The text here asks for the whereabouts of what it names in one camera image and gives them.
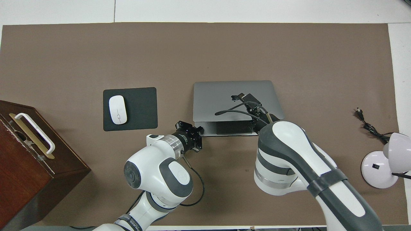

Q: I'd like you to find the brown table mat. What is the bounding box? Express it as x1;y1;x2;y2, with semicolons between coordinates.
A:
0;22;409;227

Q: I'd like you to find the white desk lamp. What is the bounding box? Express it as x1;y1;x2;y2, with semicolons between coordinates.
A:
361;133;411;189

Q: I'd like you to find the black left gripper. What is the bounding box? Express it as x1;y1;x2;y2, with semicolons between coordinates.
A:
174;120;205;153

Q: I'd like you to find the dark brown wooden box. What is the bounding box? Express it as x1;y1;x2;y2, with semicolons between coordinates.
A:
0;100;92;230

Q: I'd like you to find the gold handle plate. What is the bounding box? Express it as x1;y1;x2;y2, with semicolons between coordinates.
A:
9;113;55;160

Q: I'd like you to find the black lamp power cable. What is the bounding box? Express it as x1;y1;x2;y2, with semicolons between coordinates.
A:
356;108;392;144

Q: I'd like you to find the black mouse pad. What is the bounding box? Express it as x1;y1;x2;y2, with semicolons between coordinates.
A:
103;87;158;132

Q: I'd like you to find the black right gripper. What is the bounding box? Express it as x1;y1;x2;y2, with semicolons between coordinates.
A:
231;93;280;133

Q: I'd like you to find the white computer mouse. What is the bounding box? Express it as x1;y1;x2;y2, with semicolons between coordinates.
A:
109;95;128;125

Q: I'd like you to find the white box handle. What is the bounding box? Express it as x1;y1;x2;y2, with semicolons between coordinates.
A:
14;113;56;155

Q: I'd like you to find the silver grey laptop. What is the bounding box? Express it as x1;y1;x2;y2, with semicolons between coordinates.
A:
193;80;285;137

